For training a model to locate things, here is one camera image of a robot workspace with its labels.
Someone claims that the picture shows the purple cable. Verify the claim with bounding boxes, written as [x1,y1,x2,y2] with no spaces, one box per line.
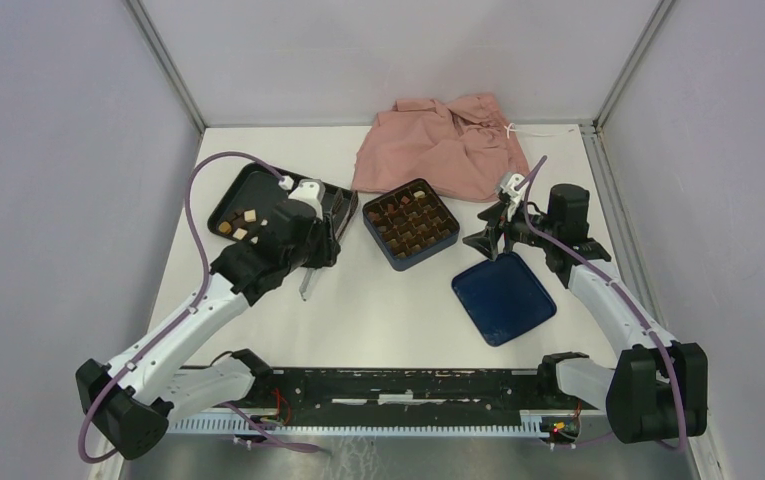
[77,150,324,465]
[518,154,689,453]

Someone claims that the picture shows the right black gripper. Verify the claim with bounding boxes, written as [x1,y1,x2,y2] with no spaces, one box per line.
[462,198,558,262]

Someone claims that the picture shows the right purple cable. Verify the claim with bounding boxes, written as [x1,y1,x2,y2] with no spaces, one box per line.
[518,154,689,453]

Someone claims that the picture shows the pink cloth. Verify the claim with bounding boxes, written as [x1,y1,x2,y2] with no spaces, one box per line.
[351,93,530,203]

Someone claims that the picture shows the silver metal tongs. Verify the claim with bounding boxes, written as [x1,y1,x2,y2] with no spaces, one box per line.
[299,268,321,301]

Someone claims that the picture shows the blue box lid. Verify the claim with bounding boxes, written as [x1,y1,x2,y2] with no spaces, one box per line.
[451,253,557,347]

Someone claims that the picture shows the blue chocolate box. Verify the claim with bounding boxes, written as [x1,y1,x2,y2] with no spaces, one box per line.
[362,178,460,272]

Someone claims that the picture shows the black chocolate tray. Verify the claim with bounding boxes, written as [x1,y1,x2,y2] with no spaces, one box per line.
[207,164,349,241]

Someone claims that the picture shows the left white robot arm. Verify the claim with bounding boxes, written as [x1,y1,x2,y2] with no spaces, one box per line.
[75,180,340,460]

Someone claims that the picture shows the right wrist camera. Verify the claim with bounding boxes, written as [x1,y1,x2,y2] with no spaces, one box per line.
[495,172,528,203]

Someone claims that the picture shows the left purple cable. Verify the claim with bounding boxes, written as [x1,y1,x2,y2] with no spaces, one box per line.
[77,150,324,465]

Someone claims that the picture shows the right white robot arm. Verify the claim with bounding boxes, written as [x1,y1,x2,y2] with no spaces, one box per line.
[463,174,708,449]

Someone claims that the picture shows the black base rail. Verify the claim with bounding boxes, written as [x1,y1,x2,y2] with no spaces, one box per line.
[234,367,595,427]

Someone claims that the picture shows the white drawstring cord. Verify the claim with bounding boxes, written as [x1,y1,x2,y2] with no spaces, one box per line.
[503,123,577,140]

